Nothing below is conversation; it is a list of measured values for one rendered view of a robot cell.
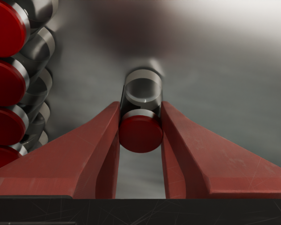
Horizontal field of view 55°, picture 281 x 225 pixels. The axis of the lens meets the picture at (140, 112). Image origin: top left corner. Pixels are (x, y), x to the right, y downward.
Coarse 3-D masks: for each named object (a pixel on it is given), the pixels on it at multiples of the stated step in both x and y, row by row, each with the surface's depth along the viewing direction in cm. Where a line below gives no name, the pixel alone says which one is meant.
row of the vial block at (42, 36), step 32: (0, 0) 9; (32, 0) 10; (0, 32) 9; (32, 32) 11; (0, 64) 10; (32, 64) 11; (0, 96) 11; (32, 96) 13; (0, 128) 12; (32, 128) 14; (0, 160) 13
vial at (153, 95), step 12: (132, 72) 15; (144, 72) 15; (132, 84) 14; (144, 84) 14; (156, 84) 14; (132, 96) 13; (144, 96) 13; (156, 96) 13; (120, 108) 13; (132, 108) 12; (144, 108) 12; (156, 108) 13; (120, 120) 12; (156, 120) 12
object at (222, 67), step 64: (64, 0) 13; (128, 0) 13; (192, 0) 13; (256, 0) 13; (64, 64) 15; (128, 64) 15; (192, 64) 15; (256, 64) 15; (64, 128) 18; (256, 128) 18; (128, 192) 22
